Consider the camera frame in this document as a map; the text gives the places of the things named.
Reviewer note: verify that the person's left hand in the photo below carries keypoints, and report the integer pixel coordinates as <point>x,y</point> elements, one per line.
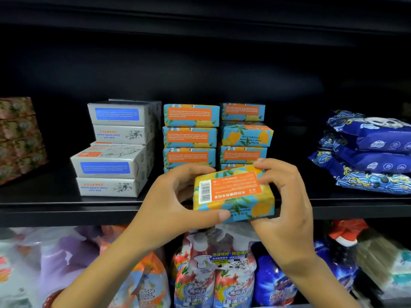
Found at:
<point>160,214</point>

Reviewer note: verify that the person's right middle finger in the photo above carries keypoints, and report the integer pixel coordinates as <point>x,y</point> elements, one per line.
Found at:
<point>271,164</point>

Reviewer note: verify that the blue panda print wipes packet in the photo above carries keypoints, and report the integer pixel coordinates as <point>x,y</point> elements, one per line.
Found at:
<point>372,131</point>

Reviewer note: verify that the purple refill pouch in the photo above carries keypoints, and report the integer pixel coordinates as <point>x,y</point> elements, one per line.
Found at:
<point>64,256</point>

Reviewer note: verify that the orange blue refill pouch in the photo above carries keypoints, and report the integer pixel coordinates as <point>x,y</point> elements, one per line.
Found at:
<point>151,282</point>

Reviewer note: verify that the blue wipes packet round badges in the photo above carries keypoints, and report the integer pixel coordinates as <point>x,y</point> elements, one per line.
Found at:
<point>369,158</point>

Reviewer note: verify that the person's right hand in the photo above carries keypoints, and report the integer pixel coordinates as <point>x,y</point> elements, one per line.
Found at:
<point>292,221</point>

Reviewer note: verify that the black metal shelf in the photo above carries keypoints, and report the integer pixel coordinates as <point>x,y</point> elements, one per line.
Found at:
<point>64,208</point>

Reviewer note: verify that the person's right thumb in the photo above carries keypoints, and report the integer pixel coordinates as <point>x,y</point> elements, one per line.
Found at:
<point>261,228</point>

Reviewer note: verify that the stack of fruit print soaps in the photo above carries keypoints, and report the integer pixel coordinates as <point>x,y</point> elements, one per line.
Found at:
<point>191,137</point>

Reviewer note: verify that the yellow blue barcode soap box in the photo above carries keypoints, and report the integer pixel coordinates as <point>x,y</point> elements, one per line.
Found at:
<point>234,192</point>

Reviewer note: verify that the stack of pink floral boxes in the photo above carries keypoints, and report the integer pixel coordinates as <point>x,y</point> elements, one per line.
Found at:
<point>19,137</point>

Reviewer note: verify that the white soap box goat drawing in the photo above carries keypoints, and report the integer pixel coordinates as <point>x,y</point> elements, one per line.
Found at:
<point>109,187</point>
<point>122,134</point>

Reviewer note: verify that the blue wave print wipes packet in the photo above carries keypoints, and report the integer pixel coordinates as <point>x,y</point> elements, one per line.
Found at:
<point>362,179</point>

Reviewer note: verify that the green white tissue packs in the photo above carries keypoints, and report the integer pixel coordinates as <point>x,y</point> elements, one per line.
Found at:
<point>385,263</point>

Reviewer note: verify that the blue detergent refill pouch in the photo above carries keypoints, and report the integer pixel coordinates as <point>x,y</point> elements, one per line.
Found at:
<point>337,263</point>
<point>273,279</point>

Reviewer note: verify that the person's left forearm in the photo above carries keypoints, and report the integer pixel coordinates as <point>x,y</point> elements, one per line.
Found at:
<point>106,275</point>

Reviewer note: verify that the person's left thumb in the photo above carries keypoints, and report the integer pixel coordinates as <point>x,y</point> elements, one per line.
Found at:
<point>208,217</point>

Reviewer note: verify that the white soap box orange stripe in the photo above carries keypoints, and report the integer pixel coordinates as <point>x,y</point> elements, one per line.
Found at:
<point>106,143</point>

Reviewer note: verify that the white red refill pouch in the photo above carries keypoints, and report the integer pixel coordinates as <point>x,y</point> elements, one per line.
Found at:
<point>16,269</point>

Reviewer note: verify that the white soap box blue label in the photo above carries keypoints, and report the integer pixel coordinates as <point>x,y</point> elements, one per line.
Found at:
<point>109,163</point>
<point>118,113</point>

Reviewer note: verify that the red white packet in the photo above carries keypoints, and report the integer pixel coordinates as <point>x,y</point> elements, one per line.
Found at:
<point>346,232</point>

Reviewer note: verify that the peach print spray bottle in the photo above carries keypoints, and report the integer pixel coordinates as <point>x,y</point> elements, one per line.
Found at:
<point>234,279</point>
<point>194,279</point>

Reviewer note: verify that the person's right forearm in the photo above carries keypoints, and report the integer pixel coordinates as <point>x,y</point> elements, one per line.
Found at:
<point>321,285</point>

